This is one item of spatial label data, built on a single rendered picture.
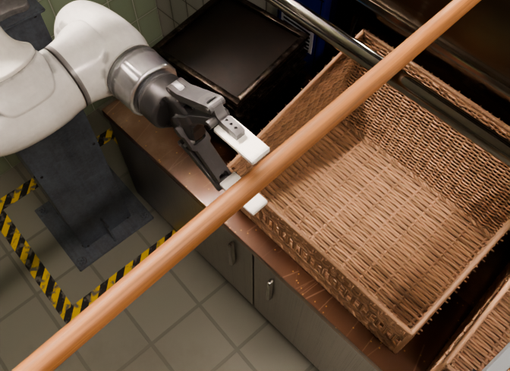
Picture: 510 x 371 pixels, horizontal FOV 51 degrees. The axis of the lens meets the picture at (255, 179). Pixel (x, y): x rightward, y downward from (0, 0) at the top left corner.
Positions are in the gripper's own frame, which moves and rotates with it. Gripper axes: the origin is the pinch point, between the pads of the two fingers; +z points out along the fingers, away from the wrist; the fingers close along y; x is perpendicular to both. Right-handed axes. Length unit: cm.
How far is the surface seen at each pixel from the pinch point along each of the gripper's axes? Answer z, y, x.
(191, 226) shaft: -0.1, -1.4, 10.8
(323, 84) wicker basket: -25, 43, -49
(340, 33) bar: -10.4, 1.4, -29.3
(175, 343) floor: -23, 119, 14
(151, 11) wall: -121, 89, -61
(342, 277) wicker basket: 10.5, 46.2, -15.5
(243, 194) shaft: 1.1, -1.2, 3.0
